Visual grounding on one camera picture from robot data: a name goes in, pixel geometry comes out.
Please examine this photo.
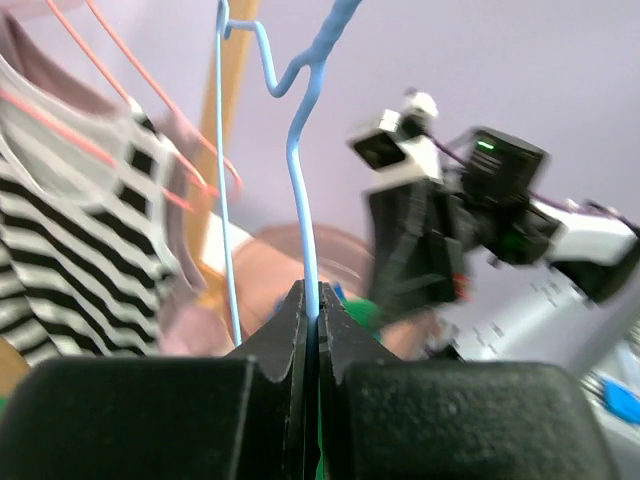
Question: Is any pink tank top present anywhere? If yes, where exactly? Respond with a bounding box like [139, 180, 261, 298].
[0, 12, 236, 357]

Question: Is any translucent pink plastic basket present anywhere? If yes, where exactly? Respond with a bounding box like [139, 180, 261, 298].
[233, 223, 443, 360]

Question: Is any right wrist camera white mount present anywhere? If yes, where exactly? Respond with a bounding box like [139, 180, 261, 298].
[348, 89, 443, 190]

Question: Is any wooden clothes rack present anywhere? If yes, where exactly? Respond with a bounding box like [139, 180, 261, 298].
[0, 0, 264, 396]

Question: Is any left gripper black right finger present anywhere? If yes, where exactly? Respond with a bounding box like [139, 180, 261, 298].
[318, 285, 619, 479]

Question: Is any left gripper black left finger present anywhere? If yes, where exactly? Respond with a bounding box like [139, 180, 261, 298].
[1, 282, 306, 479]

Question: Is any blue tank top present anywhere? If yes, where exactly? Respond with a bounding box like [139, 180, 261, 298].
[600, 378, 640, 425]

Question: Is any blue wire hanger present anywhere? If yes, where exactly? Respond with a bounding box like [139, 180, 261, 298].
[216, 0, 360, 342]

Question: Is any pink hanger of striped top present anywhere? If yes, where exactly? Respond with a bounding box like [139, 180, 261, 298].
[1, 87, 117, 166]

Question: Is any green tank top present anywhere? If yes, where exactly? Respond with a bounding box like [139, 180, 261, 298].
[343, 297, 381, 341]

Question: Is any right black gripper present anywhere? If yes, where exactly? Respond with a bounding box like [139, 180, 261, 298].
[367, 178, 469, 325]

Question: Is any black white striped tank top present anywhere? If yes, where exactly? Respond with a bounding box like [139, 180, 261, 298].
[0, 54, 186, 369]

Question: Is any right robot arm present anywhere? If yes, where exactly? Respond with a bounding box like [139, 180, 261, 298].
[352, 122, 639, 376]

